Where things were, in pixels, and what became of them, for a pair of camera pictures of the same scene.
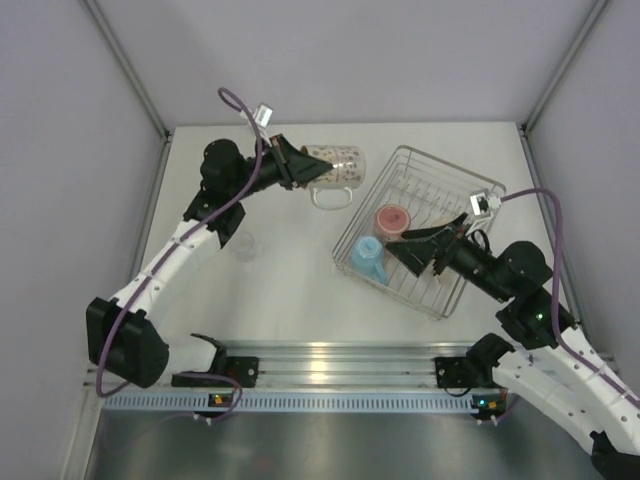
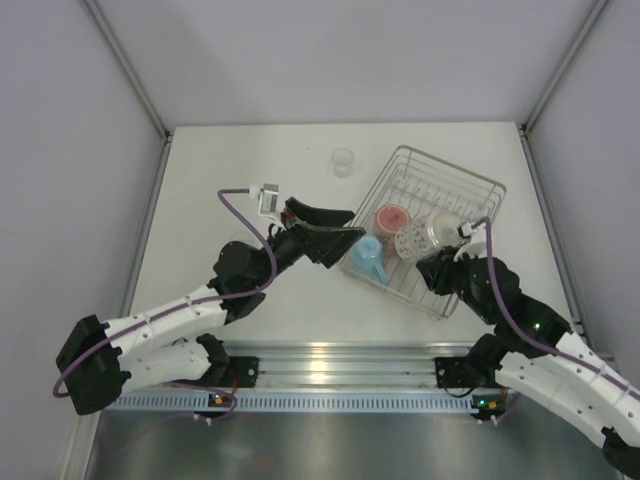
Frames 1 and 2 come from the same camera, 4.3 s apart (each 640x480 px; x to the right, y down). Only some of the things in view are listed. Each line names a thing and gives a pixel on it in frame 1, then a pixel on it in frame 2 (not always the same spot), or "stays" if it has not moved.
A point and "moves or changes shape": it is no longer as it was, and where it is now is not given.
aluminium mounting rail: x=318 y=364 stays
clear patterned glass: x=347 y=173 moves or changes shape
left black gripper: x=292 y=165 to x=322 y=244
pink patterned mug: x=390 y=221 stays
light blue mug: x=367 y=255 stays
